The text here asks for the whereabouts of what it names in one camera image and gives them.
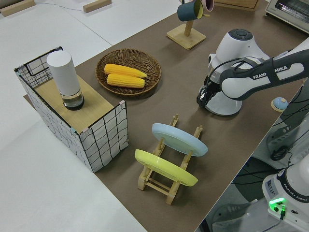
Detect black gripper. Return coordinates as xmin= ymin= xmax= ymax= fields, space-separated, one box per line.
xmin=196 ymin=76 xmax=220 ymax=109

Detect gray round plate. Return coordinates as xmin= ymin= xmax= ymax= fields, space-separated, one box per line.
xmin=205 ymin=93 xmax=243 ymax=116

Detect light blue plate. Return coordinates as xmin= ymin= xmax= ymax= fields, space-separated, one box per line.
xmin=152 ymin=123 xmax=209 ymax=158

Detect yellow plate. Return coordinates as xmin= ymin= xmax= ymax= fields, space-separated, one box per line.
xmin=134 ymin=149 xmax=199 ymax=187

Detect wooden plate rack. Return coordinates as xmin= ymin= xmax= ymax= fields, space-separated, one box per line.
xmin=137 ymin=113 xmax=204 ymax=205

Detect wooden mug tree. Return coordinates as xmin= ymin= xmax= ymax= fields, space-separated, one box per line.
xmin=166 ymin=0 xmax=210 ymax=51

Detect small blue bottle top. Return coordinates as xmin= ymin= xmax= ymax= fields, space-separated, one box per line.
xmin=271 ymin=96 xmax=288 ymax=112

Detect yellow corn cob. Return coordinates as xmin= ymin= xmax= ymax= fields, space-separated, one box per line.
xmin=107 ymin=73 xmax=146 ymax=89
xmin=104 ymin=63 xmax=148 ymax=79

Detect brown wicker basket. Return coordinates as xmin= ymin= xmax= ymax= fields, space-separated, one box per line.
xmin=96 ymin=48 xmax=162 ymax=97

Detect dark teal mug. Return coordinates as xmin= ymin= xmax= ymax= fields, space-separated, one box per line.
xmin=177 ymin=0 xmax=204 ymax=22

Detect pink mug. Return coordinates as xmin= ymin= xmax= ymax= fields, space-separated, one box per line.
xmin=201 ymin=0 xmax=215 ymax=12

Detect wooden shelf board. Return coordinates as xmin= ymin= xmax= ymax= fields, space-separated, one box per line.
xmin=33 ymin=76 xmax=114 ymax=129

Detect cream toaster oven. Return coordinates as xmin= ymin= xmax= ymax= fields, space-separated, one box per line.
xmin=264 ymin=0 xmax=309 ymax=32

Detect white cylinder with glass base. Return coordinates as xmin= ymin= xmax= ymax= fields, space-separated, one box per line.
xmin=46 ymin=50 xmax=85 ymax=111

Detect wooden block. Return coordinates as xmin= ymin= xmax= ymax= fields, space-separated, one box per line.
xmin=0 ymin=0 xmax=36 ymax=17
xmin=83 ymin=0 xmax=112 ymax=13

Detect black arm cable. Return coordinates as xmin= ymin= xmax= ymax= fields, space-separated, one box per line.
xmin=204 ymin=57 xmax=266 ymax=97

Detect black wire basket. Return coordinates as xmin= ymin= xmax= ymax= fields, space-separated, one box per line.
xmin=14 ymin=45 xmax=129 ymax=174

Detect thin gray cable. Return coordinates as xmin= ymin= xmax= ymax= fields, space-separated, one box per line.
xmin=33 ymin=0 xmax=84 ymax=12

